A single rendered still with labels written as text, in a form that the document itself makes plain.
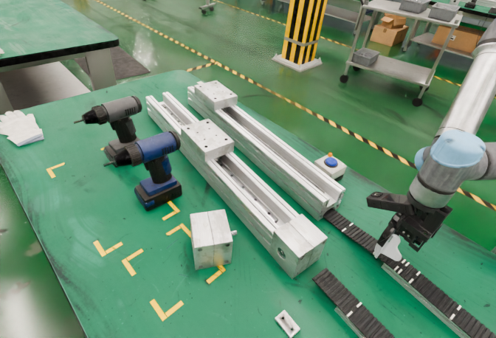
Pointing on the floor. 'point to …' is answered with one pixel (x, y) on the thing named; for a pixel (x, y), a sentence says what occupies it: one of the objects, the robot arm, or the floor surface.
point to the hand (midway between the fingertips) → (384, 244)
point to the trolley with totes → (415, 75)
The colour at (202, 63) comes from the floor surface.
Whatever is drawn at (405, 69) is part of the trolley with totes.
